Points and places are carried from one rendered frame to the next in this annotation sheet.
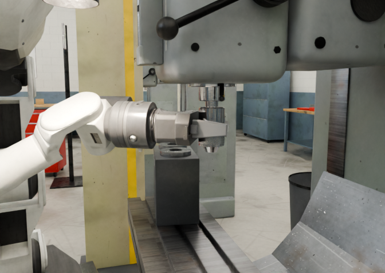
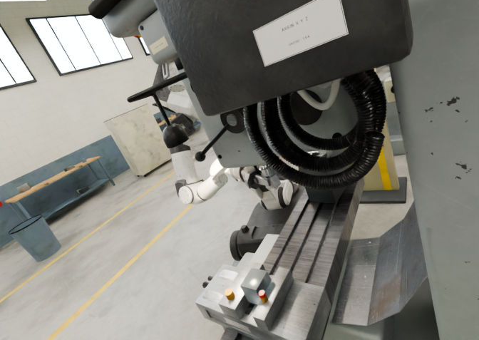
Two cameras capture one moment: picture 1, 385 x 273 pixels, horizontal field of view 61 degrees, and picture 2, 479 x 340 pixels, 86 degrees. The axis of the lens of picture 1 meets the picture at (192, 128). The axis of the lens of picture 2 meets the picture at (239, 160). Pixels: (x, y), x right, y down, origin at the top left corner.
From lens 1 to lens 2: 0.65 m
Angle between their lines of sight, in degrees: 55
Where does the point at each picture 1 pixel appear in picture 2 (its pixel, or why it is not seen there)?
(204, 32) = (220, 148)
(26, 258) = (274, 199)
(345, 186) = not seen: hidden behind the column
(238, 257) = (333, 238)
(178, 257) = (301, 229)
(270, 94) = not seen: outside the picture
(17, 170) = (209, 190)
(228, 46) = (234, 152)
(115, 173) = not seen: hidden behind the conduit
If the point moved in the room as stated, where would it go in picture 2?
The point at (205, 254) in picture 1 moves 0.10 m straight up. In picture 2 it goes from (316, 231) to (308, 209)
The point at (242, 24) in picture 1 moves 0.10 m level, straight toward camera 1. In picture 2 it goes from (236, 140) to (202, 160)
